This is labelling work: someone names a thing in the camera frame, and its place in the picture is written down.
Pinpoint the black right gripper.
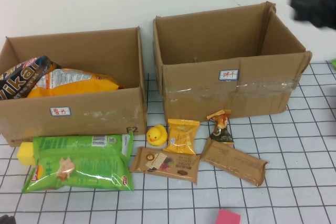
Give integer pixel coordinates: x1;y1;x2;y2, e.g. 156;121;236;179
288;0;336;29

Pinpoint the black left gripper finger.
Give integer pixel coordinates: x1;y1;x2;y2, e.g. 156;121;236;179
0;215;17;224

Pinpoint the blue Vikar shrimp chip bag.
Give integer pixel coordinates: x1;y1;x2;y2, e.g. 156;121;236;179
0;55;61;101

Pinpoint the yellow printed small snack pack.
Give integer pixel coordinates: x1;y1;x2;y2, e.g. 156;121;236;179
166;119;201;156

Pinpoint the yellow sponge block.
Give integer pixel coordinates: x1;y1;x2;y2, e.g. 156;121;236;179
16;142;36;166

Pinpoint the green Lay's chip bag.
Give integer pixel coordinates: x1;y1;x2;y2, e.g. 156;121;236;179
20;132;134;193

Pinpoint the cardboard box marked F2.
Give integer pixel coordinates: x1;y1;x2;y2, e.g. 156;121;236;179
0;26;148;148

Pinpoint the taped cardboard box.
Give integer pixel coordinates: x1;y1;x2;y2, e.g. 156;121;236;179
153;1;313;125

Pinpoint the black orange triangular candy pack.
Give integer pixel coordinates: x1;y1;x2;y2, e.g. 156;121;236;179
206;109;235;146

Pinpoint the yellow chip bag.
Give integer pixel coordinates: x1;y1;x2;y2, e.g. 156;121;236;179
27;68;124;99

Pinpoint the white black-grid tablecloth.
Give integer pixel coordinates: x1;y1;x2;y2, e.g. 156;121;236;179
0;60;336;224

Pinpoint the brown wafer pack with picture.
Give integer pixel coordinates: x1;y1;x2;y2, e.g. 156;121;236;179
130;146;202;185

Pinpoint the yellow rubber duck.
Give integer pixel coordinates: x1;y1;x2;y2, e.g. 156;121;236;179
145;124;168;146

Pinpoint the plain brown wafer pack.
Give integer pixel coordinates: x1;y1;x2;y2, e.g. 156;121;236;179
199;138;268;187

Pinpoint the pink sticky note pad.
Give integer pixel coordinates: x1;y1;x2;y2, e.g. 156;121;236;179
215;202;242;224

